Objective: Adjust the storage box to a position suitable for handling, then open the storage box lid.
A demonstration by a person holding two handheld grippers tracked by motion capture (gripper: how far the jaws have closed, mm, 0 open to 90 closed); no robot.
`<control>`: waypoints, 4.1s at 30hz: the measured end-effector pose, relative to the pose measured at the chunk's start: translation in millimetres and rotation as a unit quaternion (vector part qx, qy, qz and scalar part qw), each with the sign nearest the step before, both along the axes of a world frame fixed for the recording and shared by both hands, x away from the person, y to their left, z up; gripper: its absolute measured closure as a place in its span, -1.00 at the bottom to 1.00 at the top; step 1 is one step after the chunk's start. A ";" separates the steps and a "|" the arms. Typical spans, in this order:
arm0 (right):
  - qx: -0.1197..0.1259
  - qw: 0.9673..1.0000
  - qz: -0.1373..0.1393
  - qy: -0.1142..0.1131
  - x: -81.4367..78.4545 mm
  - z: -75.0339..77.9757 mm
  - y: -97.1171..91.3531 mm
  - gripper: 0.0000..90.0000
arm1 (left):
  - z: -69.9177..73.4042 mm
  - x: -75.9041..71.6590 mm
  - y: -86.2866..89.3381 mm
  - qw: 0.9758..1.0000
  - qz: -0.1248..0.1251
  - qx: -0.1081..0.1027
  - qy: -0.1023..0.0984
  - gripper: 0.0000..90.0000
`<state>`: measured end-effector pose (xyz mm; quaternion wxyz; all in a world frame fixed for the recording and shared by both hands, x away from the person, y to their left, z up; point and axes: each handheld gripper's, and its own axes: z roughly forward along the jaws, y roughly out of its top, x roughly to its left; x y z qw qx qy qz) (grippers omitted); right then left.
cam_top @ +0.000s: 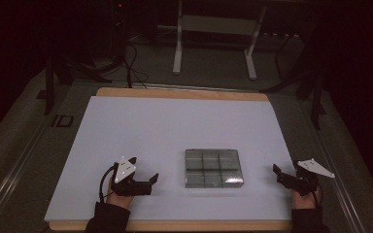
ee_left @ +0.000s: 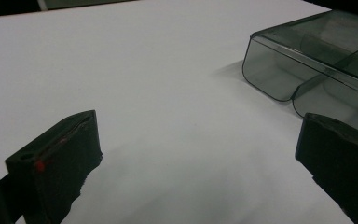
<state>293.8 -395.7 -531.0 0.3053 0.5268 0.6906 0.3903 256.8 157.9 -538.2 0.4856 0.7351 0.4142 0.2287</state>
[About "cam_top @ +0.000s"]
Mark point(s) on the metal floor rail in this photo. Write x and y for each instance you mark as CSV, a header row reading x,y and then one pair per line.
x,y
11,174
336,181

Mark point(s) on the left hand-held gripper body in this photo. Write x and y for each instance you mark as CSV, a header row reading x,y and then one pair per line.
x,y
125,169

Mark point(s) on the black tripod stand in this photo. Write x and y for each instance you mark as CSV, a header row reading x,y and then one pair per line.
x,y
317,97
50,87

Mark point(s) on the clear plastic compartment box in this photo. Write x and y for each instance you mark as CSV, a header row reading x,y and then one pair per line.
x,y
213,168

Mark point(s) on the person's right hand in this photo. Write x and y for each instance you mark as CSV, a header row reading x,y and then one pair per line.
x,y
302,201

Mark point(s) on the white table mat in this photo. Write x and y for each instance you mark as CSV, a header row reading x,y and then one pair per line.
x,y
162,129

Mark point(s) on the person's left hand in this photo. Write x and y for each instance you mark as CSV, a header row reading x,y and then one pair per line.
x,y
120,200

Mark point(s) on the white metal stand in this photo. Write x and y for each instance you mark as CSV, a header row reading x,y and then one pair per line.
x,y
216,26

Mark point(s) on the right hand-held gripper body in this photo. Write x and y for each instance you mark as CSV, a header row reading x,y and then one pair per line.
x,y
306,184

